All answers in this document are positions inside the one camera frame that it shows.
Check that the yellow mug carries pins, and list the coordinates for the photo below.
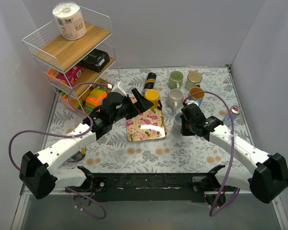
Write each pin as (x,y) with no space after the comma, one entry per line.
(153,96)

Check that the black cylindrical bottle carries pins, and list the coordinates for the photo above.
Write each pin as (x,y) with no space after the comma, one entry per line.
(149,82)

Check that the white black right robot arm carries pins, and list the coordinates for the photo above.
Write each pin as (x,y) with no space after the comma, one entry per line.
(267,174)

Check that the orange snack bag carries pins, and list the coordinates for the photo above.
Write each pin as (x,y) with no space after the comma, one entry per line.
(53,75)

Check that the white grey mug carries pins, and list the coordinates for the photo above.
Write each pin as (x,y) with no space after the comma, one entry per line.
(175,99)

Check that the pink snack box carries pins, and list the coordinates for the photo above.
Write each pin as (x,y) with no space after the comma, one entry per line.
(71,76)

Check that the cream mug with black handle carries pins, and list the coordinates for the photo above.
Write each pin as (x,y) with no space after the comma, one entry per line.
(193,79)

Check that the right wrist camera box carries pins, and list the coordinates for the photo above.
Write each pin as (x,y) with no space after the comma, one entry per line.
(189,102)

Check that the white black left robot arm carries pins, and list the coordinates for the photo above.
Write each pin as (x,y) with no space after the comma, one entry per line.
(40,172)

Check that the black box on shelf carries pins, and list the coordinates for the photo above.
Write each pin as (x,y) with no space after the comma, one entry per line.
(95,60)

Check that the blue white drink can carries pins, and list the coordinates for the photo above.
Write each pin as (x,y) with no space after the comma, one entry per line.
(234,112)

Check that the wrapped toilet paper roll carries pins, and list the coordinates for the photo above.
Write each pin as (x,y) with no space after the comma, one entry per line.
(70,20)

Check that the white wire shelf rack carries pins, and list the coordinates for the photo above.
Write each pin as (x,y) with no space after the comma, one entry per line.
(51,51)

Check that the floral serving tray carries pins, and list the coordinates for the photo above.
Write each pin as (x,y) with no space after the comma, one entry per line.
(150,125)

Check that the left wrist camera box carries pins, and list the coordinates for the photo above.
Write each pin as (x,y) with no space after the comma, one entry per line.
(117,87)

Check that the blue glazed mug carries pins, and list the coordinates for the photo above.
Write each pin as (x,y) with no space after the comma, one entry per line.
(196,94)

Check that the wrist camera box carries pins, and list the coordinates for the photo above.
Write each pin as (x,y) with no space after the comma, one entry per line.
(117,87)
(189,102)

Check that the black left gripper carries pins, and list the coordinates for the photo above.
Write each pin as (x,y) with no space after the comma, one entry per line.
(133,105)

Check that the light green ceramic mug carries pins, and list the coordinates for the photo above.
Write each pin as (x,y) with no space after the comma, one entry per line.
(175,79)

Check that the orange yellow sponge pack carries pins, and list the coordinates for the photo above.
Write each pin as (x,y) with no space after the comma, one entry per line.
(95,97)

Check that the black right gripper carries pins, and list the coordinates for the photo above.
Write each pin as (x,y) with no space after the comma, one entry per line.
(187,127)

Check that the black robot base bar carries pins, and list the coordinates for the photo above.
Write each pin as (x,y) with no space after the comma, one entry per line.
(108,187)

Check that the colourful sponge stack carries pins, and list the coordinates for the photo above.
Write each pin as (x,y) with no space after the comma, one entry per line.
(73,103)

